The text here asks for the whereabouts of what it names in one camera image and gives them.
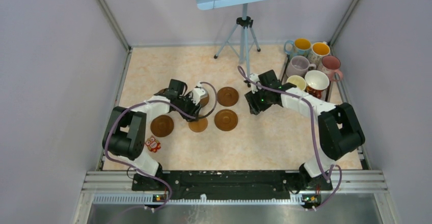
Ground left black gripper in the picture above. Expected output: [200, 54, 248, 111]
[174, 93, 202, 123]

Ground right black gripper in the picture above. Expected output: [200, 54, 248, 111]
[246, 85, 273, 115]

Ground dark wooden coaster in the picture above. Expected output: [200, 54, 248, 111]
[214, 109, 238, 131]
[150, 115, 174, 137]
[217, 87, 239, 107]
[199, 94, 209, 107]

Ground light wooden coaster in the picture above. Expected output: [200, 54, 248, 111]
[188, 118, 208, 133]

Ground metal tray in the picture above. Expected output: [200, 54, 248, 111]
[279, 55, 331, 101]

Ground pink mug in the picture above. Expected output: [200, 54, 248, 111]
[317, 55, 343, 81]

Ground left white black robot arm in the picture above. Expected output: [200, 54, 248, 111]
[102, 79, 208, 190]

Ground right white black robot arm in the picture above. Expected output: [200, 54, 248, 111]
[237, 66, 365, 189]

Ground cream mug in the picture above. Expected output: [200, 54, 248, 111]
[287, 75, 307, 91]

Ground red owl figurine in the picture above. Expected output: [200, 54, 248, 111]
[145, 135, 161, 153]

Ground lilac mug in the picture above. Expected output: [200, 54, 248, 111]
[285, 55, 317, 77]

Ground white red mug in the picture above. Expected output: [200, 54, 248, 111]
[304, 70, 330, 99]

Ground blue mug yellow inside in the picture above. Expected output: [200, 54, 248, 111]
[284, 38, 312, 59]

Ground patterned mug yellow inside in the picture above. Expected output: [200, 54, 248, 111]
[307, 41, 331, 66]

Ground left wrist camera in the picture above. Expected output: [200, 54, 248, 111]
[192, 85, 208, 105]

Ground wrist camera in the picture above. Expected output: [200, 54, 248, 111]
[248, 73, 259, 93]
[192, 85, 208, 105]

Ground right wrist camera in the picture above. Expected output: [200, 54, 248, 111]
[248, 73, 259, 93]

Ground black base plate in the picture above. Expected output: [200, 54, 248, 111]
[131, 170, 333, 200]

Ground grey cable duct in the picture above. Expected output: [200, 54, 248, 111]
[93, 193, 305, 205]

